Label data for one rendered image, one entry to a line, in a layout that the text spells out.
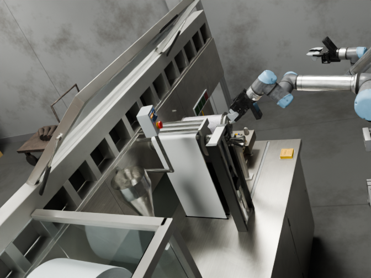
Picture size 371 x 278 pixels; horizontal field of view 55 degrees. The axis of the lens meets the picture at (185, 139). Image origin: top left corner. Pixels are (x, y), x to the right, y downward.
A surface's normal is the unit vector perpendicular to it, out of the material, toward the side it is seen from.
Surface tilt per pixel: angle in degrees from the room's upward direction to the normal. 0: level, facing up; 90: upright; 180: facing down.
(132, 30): 90
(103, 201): 90
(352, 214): 0
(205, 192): 90
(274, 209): 0
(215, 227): 0
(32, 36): 90
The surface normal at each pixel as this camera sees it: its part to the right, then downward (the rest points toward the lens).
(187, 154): -0.37, 0.60
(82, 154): 0.87, -0.05
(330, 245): -0.33, -0.80
